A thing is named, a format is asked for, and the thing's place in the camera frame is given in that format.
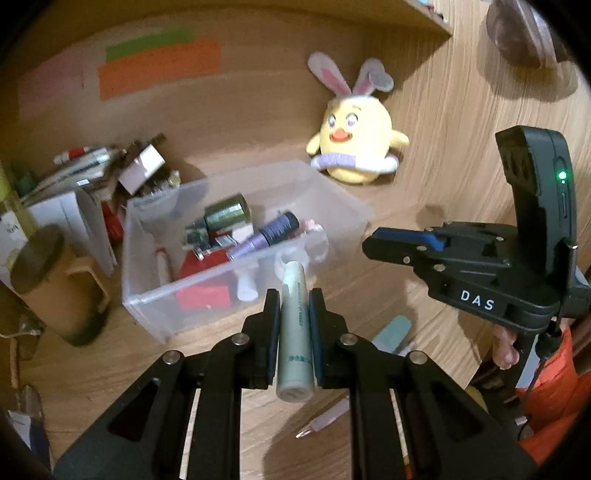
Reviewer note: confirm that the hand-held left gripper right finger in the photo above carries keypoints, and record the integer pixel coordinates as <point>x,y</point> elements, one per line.
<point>316,327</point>

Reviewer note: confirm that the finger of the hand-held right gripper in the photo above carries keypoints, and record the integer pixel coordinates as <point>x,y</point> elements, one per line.
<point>392,254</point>
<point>406,234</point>

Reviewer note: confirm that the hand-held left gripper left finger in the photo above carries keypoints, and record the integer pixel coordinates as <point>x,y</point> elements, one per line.
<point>272,327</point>

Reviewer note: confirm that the pale green tube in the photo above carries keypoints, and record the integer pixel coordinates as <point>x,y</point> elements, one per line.
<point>293,332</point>

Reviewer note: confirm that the clear plastic storage bin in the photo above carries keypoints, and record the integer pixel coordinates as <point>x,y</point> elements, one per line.
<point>249,258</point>

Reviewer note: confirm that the purple cosmetic tube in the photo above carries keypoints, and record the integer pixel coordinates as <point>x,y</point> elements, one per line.
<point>268,233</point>

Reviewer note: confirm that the dark cosmetic compact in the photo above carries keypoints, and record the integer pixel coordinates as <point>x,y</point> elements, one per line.
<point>203,240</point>

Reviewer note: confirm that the green gold round jar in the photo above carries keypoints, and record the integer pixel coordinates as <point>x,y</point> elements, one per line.
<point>226,214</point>

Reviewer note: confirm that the person's right hand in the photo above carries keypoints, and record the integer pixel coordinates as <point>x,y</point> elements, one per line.
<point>504,346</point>

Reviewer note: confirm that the white flat tube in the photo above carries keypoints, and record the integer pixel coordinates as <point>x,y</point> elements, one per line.
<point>247,284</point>

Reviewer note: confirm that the teal flat case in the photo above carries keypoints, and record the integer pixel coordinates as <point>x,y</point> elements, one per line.
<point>392,333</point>

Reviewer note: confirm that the red packet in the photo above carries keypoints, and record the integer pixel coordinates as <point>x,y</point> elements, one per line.
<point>203,290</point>

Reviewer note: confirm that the white pen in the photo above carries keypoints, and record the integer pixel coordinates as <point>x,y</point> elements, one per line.
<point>323,417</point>
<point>406,347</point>

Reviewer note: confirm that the yellow chick plush toy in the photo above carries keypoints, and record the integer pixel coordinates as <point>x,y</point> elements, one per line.
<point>353,138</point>

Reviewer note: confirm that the orange garment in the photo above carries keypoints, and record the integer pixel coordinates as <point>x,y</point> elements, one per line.
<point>558,392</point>

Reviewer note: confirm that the small cardboard box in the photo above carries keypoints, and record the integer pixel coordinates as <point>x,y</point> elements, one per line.
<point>141,168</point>

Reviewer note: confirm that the brown mug with lid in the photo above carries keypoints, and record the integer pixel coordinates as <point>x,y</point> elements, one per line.
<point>60,286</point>

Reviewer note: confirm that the wooden shelf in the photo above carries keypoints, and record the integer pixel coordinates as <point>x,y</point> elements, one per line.
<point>429,14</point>

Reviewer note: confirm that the white paper box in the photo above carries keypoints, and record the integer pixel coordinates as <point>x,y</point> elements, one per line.
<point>74,226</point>

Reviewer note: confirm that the brown round hat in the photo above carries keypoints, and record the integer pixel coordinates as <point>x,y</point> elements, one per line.
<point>521,32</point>

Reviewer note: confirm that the red and white marker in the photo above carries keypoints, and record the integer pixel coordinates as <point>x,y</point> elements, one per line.
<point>71,154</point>

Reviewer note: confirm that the orange paper note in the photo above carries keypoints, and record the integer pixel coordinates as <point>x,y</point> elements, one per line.
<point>159,69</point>

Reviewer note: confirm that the green paper note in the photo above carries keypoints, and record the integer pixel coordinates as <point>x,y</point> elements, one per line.
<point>147,44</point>

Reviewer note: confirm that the pink paper note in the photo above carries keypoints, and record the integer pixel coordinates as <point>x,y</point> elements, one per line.
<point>48,85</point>

